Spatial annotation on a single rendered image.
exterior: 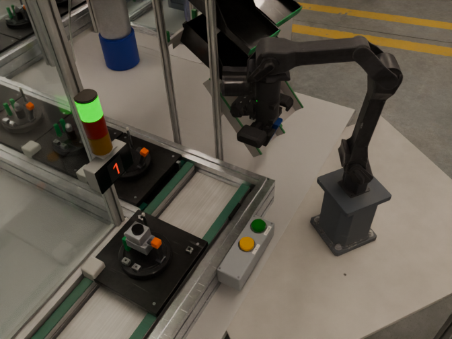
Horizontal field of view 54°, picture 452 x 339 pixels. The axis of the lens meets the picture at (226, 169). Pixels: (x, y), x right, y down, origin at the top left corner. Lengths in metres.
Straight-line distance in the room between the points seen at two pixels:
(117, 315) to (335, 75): 2.78
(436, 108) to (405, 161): 1.80
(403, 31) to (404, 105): 1.07
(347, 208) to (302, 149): 0.48
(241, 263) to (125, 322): 0.33
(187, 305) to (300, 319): 0.30
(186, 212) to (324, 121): 0.70
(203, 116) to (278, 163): 0.39
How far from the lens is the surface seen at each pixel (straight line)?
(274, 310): 1.25
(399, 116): 3.30
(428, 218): 1.52
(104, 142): 1.05
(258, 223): 1.25
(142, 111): 1.84
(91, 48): 2.32
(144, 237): 1.13
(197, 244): 1.22
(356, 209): 1.21
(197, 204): 1.38
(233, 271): 1.18
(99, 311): 1.23
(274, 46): 0.94
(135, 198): 1.35
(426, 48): 4.12
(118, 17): 2.00
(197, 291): 1.16
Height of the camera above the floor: 1.97
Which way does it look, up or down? 46 degrees down
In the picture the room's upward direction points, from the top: 3 degrees counter-clockwise
